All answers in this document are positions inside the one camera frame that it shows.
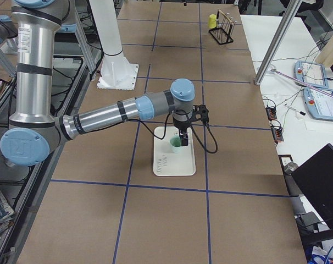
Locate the orange relay board lower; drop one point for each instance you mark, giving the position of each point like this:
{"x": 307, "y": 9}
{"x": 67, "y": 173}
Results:
{"x": 277, "y": 134}

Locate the light green cup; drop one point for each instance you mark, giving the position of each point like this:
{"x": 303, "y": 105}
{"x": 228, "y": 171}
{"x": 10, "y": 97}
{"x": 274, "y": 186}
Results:
{"x": 175, "y": 144}

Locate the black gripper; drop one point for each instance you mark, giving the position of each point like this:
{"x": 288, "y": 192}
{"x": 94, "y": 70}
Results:
{"x": 182, "y": 126}

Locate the yellow cup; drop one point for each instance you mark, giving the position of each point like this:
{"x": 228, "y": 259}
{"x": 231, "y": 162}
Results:
{"x": 212, "y": 21}

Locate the silver metal cylinder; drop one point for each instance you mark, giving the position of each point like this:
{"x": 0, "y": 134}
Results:
{"x": 290, "y": 167}

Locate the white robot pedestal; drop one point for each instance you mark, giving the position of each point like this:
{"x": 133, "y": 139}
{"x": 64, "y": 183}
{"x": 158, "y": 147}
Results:
{"x": 116, "y": 71}

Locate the aluminium frame post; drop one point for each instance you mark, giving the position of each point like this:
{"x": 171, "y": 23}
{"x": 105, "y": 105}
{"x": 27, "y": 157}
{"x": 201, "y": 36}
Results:
{"x": 282, "y": 29}

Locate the black wire cup rack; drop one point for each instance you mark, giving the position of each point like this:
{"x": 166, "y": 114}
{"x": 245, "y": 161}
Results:
{"x": 224, "y": 29}

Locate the white bear print tray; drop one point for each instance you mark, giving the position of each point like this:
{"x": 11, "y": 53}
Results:
{"x": 166, "y": 163}

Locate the upper teach pendant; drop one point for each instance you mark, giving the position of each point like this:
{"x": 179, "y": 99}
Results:
{"x": 311, "y": 73}

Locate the orange relay board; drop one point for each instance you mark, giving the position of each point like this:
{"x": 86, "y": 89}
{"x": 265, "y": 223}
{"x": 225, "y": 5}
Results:
{"x": 277, "y": 134}
{"x": 271, "y": 113}

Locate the teach pendant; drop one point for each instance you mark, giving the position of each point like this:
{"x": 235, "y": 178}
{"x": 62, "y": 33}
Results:
{"x": 319, "y": 105}
{"x": 311, "y": 73}

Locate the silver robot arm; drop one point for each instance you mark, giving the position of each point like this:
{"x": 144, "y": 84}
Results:
{"x": 34, "y": 130}

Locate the lower teach pendant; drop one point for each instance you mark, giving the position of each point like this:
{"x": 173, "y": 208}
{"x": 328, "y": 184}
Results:
{"x": 319, "y": 105}

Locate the pink rod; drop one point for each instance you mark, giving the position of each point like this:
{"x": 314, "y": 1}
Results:
{"x": 302, "y": 83}

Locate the black laptop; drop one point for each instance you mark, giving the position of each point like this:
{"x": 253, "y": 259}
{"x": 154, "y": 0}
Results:
{"x": 315, "y": 180}

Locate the orange relay board upper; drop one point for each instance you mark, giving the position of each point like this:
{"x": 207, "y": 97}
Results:
{"x": 271, "y": 113}

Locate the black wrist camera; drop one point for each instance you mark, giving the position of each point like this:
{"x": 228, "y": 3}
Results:
{"x": 200, "y": 113}

